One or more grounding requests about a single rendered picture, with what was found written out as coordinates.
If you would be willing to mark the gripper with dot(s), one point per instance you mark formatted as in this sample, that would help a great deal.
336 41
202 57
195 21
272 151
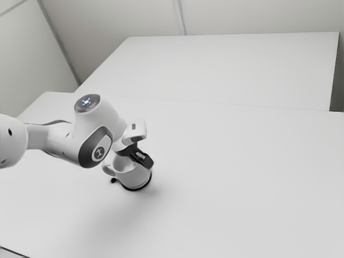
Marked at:
139 157

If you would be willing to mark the white mug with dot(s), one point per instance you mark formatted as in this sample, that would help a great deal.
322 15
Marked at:
134 176

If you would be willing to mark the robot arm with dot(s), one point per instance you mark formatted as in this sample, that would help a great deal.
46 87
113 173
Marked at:
88 134

